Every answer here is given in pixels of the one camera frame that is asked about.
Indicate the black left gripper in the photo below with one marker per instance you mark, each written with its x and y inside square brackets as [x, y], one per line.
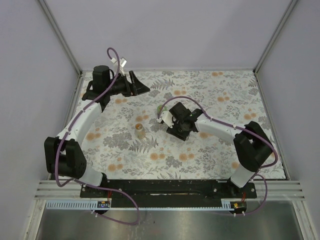
[135, 88]

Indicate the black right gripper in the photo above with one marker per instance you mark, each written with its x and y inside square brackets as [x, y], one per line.
[173, 131]

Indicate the green pill bottle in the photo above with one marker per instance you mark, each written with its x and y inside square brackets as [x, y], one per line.
[161, 108]

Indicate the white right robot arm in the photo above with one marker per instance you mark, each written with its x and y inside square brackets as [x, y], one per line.
[251, 144]

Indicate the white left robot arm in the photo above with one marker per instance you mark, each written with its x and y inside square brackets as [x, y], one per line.
[63, 154]

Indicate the clear pill bottle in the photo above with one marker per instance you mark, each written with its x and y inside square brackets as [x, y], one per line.
[140, 132]

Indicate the floral table mat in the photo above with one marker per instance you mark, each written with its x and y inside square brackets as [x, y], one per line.
[111, 146]

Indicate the left aluminium corner post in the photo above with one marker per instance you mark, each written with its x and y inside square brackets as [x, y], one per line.
[60, 36]

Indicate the aluminium corner post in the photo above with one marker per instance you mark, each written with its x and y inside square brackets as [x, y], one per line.
[60, 36]
[275, 35]

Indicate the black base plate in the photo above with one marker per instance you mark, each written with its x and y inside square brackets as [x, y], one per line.
[171, 190]

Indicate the white cable duct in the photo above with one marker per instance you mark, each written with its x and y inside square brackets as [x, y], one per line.
[122, 204]

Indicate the aluminium frame rail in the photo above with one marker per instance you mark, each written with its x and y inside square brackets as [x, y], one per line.
[49, 190]

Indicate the right aluminium corner post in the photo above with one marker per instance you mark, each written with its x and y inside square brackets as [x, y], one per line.
[275, 35]

